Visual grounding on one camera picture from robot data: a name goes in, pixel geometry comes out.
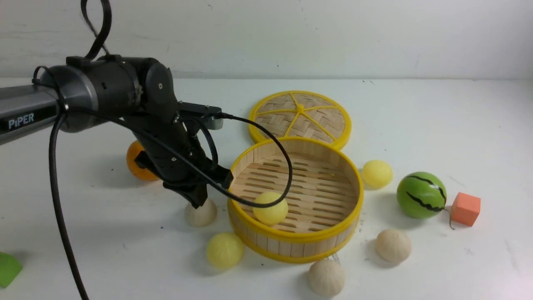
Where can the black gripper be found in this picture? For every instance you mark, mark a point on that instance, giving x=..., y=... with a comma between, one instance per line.
x=190, y=138

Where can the white bun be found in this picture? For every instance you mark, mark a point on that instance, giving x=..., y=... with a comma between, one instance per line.
x=393, y=245
x=202, y=216
x=326, y=278

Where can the yellow bun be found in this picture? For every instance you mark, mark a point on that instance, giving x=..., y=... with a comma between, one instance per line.
x=272, y=215
x=377, y=174
x=225, y=250

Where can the white bun front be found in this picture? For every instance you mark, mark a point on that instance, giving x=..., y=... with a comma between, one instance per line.
x=326, y=278

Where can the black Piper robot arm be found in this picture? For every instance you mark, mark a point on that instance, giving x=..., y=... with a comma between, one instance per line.
x=141, y=92

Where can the bamboo steamer tray yellow rim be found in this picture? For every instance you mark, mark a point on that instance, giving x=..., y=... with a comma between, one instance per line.
x=324, y=201

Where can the woven bamboo steamer lid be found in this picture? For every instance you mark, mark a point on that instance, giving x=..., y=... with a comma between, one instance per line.
x=305, y=114

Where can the orange toy tangerine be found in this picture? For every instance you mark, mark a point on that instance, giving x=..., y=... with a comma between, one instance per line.
x=143, y=174

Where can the green block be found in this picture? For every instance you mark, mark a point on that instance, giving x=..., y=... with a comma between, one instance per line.
x=10, y=268

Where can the green toy watermelon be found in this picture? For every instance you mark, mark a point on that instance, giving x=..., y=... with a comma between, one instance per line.
x=421, y=195

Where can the orange foam cube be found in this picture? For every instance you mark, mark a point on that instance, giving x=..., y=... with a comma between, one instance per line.
x=465, y=209

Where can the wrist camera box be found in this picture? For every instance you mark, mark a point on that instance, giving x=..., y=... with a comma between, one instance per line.
x=210, y=116

